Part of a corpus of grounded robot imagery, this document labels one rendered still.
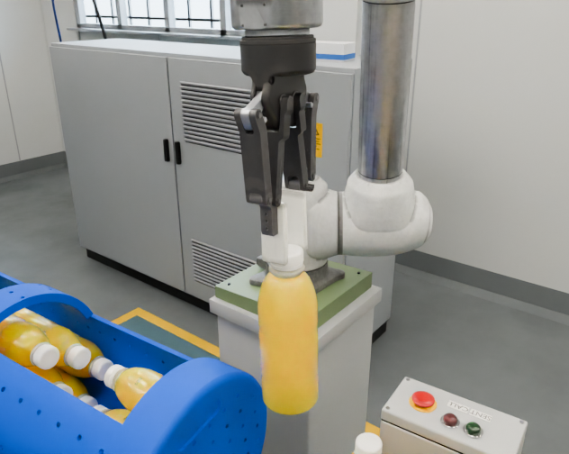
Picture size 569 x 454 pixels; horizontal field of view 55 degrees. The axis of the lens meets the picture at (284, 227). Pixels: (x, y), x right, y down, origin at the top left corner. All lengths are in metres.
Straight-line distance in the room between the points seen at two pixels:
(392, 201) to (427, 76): 2.28
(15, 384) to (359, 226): 0.75
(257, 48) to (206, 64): 2.17
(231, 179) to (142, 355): 1.76
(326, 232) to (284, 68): 0.77
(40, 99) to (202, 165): 3.69
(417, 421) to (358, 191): 0.54
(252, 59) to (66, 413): 0.52
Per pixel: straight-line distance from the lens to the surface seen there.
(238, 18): 0.54
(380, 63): 1.13
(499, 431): 0.93
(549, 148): 3.29
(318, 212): 1.25
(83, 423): 0.79
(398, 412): 0.92
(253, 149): 0.53
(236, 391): 0.81
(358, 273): 1.43
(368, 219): 1.24
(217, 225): 2.89
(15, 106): 6.22
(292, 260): 0.60
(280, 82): 0.55
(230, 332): 1.42
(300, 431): 1.43
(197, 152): 2.85
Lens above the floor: 1.70
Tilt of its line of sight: 23 degrees down
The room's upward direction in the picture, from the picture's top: straight up
